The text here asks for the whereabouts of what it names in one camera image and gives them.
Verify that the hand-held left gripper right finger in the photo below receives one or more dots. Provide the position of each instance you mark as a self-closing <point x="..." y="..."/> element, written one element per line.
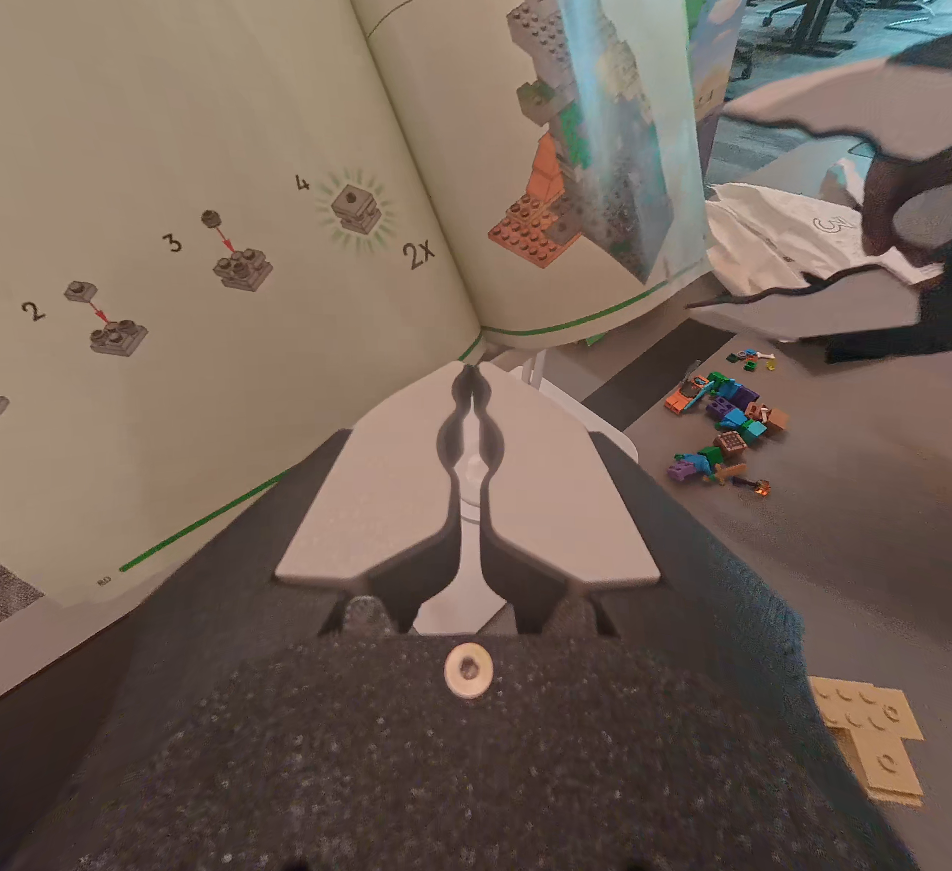
<point x="565" y="506"/>

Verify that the brown toy figure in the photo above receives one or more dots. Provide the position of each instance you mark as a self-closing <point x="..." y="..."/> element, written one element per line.
<point x="773" y="419"/>

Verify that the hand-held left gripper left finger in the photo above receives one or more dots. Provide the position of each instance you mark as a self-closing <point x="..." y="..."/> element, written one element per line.
<point x="372" y="506"/>

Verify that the open instruction booklet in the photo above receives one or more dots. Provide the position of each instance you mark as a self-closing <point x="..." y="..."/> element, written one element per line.
<point x="186" y="105"/>

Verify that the white bone toy piece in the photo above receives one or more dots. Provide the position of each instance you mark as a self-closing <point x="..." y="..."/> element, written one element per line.
<point x="755" y="353"/>

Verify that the green purple toy figure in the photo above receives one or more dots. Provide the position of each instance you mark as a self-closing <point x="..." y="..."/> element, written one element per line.
<point x="732" y="399"/>
<point x="695" y="466"/>

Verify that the grey desk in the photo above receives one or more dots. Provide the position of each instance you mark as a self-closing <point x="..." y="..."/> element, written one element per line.
<point x="855" y="573"/>

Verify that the brown small stud brick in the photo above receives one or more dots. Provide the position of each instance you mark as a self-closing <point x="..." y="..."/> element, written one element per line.
<point x="730" y="444"/>

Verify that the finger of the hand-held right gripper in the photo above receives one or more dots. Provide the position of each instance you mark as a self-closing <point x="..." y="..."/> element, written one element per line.
<point x="833" y="313"/>
<point x="855" y="101"/>

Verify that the green toy set box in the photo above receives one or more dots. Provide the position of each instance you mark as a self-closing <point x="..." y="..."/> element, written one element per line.
<point x="721" y="31"/>

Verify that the toy brick building model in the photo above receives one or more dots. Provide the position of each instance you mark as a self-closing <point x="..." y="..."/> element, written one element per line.
<point x="870" y="722"/>

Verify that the white paper bag pile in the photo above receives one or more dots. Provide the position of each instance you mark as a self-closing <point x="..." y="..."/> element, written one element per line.
<point x="781" y="239"/>

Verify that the orange toy figure blue pickaxe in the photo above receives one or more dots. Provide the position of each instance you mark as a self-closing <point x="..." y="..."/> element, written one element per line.
<point x="684" y="399"/>

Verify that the small torch toy piece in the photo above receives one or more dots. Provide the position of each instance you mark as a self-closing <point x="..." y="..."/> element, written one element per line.
<point x="758" y="489"/>

